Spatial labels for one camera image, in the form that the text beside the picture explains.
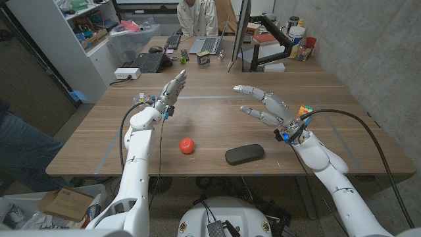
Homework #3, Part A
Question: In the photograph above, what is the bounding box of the white shelf cabinet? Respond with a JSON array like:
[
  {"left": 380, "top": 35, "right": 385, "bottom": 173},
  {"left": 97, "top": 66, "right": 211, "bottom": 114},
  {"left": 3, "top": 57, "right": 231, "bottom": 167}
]
[{"left": 6, "top": 0, "right": 122, "bottom": 105}]

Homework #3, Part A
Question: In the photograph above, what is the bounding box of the flat white box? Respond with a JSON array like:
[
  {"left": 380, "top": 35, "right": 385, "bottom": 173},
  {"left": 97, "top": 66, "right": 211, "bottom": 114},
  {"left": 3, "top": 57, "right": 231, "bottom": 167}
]
[{"left": 262, "top": 62, "right": 286, "bottom": 73}]

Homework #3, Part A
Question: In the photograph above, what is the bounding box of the black glasses case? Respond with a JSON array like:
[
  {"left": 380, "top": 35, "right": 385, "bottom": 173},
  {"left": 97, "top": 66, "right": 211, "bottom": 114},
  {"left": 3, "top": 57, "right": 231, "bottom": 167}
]
[{"left": 224, "top": 144, "right": 266, "bottom": 167}]

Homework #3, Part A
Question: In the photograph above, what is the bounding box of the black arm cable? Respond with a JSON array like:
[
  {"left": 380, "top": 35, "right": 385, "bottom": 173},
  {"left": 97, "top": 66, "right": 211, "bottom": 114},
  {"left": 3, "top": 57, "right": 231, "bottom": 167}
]
[
  {"left": 299, "top": 108, "right": 416, "bottom": 230},
  {"left": 118, "top": 101, "right": 147, "bottom": 174}
]

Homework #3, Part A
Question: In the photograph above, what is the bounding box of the black keyboard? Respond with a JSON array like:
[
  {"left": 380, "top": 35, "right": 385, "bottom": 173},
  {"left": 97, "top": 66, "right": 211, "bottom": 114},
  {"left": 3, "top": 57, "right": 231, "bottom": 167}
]
[{"left": 163, "top": 34, "right": 182, "bottom": 51}]

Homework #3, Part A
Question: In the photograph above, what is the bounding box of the seated person in white jacket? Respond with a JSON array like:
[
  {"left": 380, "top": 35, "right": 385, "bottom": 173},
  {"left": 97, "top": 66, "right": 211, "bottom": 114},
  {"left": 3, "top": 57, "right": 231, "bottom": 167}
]
[{"left": 176, "top": 0, "right": 219, "bottom": 37}]

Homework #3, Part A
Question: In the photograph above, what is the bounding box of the black power cord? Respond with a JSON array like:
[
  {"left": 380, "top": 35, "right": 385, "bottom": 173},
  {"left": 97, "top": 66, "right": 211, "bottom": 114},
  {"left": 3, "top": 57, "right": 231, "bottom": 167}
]
[{"left": 109, "top": 76, "right": 132, "bottom": 87}]

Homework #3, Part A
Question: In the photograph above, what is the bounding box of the red book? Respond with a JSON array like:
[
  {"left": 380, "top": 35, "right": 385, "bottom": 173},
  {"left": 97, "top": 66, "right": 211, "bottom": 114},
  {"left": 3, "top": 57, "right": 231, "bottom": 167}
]
[{"left": 251, "top": 32, "right": 280, "bottom": 46}]

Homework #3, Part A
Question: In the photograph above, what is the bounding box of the colourful puzzle cube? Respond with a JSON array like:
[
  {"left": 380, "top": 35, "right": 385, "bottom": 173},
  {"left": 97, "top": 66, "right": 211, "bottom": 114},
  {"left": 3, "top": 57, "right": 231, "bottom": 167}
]
[{"left": 297, "top": 104, "right": 314, "bottom": 119}]

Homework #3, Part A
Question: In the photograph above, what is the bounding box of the small blue yellow box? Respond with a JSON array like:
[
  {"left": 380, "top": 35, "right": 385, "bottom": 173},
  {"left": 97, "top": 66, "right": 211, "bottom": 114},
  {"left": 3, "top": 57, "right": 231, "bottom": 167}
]
[{"left": 196, "top": 50, "right": 211, "bottom": 66}]

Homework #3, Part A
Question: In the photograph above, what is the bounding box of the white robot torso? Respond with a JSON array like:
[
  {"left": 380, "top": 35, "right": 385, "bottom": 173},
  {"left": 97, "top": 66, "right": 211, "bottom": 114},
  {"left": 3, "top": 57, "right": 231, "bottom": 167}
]
[{"left": 177, "top": 196, "right": 273, "bottom": 237}]

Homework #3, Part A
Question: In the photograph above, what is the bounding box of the black round fan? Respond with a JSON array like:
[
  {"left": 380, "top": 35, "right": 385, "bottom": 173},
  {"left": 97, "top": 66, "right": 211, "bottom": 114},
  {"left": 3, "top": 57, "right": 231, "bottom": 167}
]
[{"left": 147, "top": 176, "right": 174, "bottom": 195}]

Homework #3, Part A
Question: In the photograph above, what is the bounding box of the grey finned module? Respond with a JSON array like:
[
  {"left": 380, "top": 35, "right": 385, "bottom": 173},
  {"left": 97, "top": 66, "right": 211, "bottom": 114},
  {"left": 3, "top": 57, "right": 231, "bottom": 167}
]
[{"left": 206, "top": 220, "right": 228, "bottom": 237}]

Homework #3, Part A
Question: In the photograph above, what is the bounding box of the black laptop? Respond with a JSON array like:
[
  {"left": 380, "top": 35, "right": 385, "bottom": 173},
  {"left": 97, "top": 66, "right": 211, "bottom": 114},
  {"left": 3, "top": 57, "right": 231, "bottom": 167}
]
[{"left": 130, "top": 52, "right": 174, "bottom": 74}]

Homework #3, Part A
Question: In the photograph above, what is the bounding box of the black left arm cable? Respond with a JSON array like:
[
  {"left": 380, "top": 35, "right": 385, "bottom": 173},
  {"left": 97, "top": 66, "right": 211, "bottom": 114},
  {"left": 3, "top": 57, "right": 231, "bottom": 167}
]
[{"left": 118, "top": 101, "right": 147, "bottom": 174}]

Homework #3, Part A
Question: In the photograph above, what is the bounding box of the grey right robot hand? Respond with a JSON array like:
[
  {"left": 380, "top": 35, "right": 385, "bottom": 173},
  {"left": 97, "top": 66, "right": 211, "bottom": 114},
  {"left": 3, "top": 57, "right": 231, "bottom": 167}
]
[{"left": 232, "top": 84, "right": 305, "bottom": 136}]

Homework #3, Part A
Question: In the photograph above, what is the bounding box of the white plastic bin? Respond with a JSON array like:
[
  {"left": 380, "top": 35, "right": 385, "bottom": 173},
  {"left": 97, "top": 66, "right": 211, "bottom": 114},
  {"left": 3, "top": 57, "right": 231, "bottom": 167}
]
[{"left": 0, "top": 184, "right": 109, "bottom": 231}]

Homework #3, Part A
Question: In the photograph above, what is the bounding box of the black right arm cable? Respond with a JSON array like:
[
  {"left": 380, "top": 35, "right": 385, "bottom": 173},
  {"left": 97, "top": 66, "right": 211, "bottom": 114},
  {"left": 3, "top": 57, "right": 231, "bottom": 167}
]
[{"left": 299, "top": 108, "right": 416, "bottom": 230}]

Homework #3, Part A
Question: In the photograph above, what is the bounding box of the glass jar with items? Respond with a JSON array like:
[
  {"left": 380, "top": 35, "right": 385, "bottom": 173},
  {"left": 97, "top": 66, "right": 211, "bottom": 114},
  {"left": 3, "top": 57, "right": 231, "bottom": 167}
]
[{"left": 297, "top": 44, "right": 313, "bottom": 63}]

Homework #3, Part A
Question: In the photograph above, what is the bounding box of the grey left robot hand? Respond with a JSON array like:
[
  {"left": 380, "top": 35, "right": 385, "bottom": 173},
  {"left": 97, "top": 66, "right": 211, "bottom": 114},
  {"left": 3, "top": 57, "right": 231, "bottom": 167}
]
[{"left": 153, "top": 69, "right": 187, "bottom": 116}]

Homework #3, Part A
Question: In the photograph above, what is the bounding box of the red toy apple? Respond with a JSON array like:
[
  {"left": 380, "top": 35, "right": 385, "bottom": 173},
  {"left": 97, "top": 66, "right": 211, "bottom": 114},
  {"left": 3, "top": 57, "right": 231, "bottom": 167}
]
[{"left": 178, "top": 138, "right": 195, "bottom": 155}]

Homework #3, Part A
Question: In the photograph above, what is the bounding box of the brown cardboard box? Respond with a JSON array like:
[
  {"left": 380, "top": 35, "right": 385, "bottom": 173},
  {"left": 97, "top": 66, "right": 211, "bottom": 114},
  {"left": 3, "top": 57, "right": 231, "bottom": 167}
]
[{"left": 37, "top": 186, "right": 95, "bottom": 223}]

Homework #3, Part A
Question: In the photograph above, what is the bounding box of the white plastic tub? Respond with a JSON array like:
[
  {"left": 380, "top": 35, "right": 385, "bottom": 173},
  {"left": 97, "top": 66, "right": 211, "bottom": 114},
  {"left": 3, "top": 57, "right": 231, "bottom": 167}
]
[{"left": 287, "top": 26, "right": 307, "bottom": 47}]

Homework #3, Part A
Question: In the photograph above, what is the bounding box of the clear plastic storage bin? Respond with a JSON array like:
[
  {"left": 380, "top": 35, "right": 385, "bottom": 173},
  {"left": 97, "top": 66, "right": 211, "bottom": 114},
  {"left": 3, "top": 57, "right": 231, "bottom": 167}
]
[{"left": 107, "top": 22, "right": 161, "bottom": 63}]

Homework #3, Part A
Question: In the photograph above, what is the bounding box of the silver laptop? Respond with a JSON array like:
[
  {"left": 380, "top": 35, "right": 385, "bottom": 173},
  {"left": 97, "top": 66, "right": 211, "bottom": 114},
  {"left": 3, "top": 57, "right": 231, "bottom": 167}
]
[{"left": 188, "top": 14, "right": 230, "bottom": 55}]

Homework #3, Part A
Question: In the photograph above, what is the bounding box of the white power box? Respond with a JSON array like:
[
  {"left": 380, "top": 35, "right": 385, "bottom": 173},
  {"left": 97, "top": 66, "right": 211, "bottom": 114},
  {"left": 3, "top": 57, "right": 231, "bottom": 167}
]
[{"left": 113, "top": 67, "right": 141, "bottom": 80}]

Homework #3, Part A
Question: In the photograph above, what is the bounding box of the dark lidded jar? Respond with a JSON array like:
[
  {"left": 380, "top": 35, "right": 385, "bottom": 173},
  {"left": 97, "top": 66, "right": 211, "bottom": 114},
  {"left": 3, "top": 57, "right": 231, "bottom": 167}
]
[{"left": 287, "top": 16, "right": 301, "bottom": 34}]

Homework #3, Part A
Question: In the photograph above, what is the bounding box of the flat computer monitor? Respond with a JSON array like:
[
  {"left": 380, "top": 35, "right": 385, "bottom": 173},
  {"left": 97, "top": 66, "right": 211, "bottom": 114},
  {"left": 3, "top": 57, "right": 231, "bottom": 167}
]
[{"left": 227, "top": 0, "right": 253, "bottom": 69}]

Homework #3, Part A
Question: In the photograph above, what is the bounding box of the cardboard box with parts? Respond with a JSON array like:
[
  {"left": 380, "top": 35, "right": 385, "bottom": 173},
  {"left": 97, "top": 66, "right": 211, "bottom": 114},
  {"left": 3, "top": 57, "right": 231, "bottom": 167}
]
[{"left": 80, "top": 28, "right": 109, "bottom": 50}]

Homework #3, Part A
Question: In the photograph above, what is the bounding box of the printed cardboard box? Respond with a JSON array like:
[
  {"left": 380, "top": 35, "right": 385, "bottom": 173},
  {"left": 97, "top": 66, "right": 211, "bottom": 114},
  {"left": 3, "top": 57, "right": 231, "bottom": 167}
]
[{"left": 245, "top": 22, "right": 262, "bottom": 36}]

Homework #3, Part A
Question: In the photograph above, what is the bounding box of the pink flat package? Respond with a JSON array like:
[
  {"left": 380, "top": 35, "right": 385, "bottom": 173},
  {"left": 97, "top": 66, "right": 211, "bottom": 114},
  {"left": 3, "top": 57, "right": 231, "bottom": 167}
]
[{"left": 120, "top": 19, "right": 141, "bottom": 33}]

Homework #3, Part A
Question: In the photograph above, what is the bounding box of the person in blue jeans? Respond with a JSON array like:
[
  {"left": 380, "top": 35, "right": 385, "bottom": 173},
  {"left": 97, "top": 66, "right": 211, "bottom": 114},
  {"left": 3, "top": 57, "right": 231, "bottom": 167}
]
[{"left": 0, "top": 98, "right": 65, "bottom": 195}]

